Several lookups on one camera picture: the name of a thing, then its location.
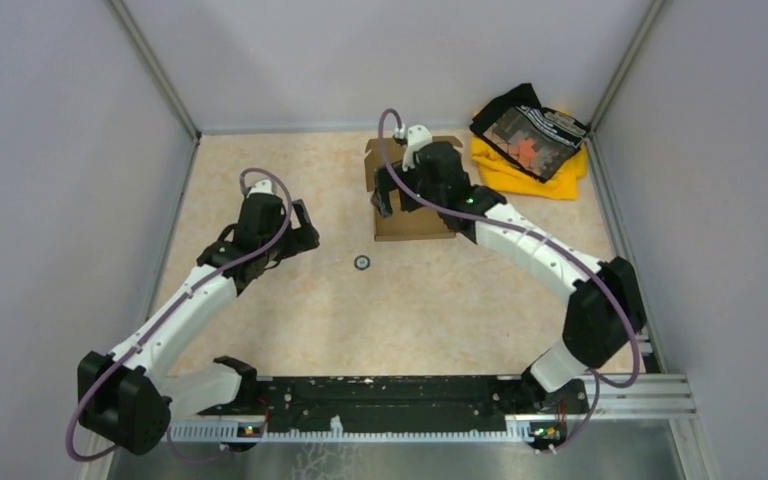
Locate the brown cardboard box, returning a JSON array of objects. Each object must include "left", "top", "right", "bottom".
[{"left": 364, "top": 138, "right": 455, "bottom": 242}]

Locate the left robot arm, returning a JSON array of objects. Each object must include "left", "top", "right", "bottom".
[{"left": 66, "top": 192, "right": 320, "bottom": 460}]

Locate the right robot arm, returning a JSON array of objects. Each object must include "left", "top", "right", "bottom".
[{"left": 371, "top": 141, "right": 647, "bottom": 412}]

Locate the yellow folded cloth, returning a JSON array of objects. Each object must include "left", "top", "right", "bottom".
[{"left": 469, "top": 105, "right": 590, "bottom": 200}]

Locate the black printed folded shirt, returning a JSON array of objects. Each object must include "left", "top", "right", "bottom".
[{"left": 469, "top": 83, "right": 591, "bottom": 183}]

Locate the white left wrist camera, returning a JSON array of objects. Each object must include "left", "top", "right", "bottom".
[{"left": 244, "top": 178, "right": 276, "bottom": 198}]

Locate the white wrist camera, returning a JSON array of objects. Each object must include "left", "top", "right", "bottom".
[
  {"left": 244, "top": 178, "right": 276, "bottom": 198},
  {"left": 393, "top": 124, "right": 433, "bottom": 172}
]

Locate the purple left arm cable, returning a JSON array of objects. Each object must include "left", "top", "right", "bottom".
[{"left": 65, "top": 167, "right": 294, "bottom": 465}]

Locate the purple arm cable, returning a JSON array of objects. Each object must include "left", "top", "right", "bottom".
[
  {"left": 377, "top": 108, "right": 642, "bottom": 454},
  {"left": 65, "top": 167, "right": 294, "bottom": 465}
]

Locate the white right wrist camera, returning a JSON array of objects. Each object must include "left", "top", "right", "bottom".
[{"left": 393, "top": 124, "right": 433, "bottom": 172}]

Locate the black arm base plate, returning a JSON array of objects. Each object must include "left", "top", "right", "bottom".
[{"left": 205, "top": 375, "right": 590, "bottom": 434}]

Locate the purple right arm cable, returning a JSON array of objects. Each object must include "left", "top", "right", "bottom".
[{"left": 377, "top": 108, "right": 642, "bottom": 454}]

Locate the aluminium front rail frame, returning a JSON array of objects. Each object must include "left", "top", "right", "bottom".
[{"left": 95, "top": 374, "right": 698, "bottom": 444}]

